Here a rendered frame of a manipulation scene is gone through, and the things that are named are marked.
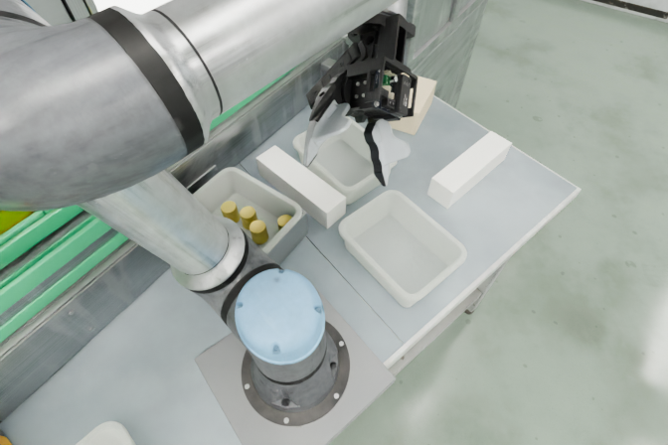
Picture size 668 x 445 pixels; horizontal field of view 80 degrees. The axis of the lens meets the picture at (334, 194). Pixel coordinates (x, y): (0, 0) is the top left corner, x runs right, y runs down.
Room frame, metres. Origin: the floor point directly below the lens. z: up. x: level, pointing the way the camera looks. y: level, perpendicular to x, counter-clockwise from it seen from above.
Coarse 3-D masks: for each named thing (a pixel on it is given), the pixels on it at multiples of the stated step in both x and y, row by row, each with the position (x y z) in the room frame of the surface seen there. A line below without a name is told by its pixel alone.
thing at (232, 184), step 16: (224, 176) 0.60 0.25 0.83; (240, 176) 0.60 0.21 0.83; (208, 192) 0.55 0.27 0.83; (224, 192) 0.58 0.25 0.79; (240, 192) 0.60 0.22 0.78; (256, 192) 0.57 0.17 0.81; (272, 192) 0.54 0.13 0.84; (208, 208) 0.54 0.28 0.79; (240, 208) 0.55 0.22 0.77; (256, 208) 0.55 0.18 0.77; (272, 208) 0.54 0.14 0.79; (288, 208) 0.51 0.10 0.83; (240, 224) 0.51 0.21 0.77; (272, 224) 0.51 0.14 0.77; (288, 224) 0.46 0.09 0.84; (272, 240) 0.42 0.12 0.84
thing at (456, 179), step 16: (480, 144) 0.72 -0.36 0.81; (496, 144) 0.72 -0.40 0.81; (464, 160) 0.67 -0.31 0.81; (480, 160) 0.67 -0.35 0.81; (496, 160) 0.69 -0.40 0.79; (448, 176) 0.62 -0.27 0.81; (464, 176) 0.62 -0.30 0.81; (480, 176) 0.65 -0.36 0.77; (432, 192) 0.60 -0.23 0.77; (448, 192) 0.57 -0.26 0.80; (464, 192) 0.61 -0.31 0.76
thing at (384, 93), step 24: (384, 24) 0.47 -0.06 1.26; (408, 24) 0.47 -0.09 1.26; (360, 48) 0.47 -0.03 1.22; (384, 48) 0.44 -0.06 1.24; (360, 72) 0.42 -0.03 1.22; (384, 72) 0.42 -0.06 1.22; (408, 72) 0.43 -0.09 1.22; (360, 96) 0.40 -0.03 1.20; (384, 96) 0.39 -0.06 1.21; (408, 96) 0.41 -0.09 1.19; (360, 120) 0.41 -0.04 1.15
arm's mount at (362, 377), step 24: (336, 312) 0.31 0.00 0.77; (336, 336) 0.26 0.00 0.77; (216, 360) 0.22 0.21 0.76; (240, 360) 0.22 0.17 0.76; (360, 360) 0.22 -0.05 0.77; (216, 384) 0.18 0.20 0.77; (240, 384) 0.18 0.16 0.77; (336, 384) 0.18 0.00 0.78; (360, 384) 0.18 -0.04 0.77; (384, 384) 0.18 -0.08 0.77; (240, 408) 0.14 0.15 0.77; (264, 408) 0.14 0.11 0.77; (312, 408) 0.14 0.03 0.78; (336, 408) 0.14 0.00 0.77; (360, 408) 0.14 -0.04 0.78; (240, 432) 0.11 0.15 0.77; (264, 432) 0.11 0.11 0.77; (288, 432) 0.11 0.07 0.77; (312, 432) 0.11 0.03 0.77; (336, 432) 0.11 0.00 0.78
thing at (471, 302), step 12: (504, 264) 0.62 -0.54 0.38; (492, 276) 0.62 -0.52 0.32; (480, 288) 0.63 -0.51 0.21; (468, 300) 0.59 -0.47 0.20; (480, 300) 0.62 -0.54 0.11; (456, 312) 0.54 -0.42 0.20; (468, 312) 0.62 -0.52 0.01; (444, 324) 0.50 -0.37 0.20; (432, 336) 0.46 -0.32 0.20; (420, 348) 0.42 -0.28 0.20; (408, 360) 0.39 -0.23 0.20; (396, 372) 0.35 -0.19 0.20
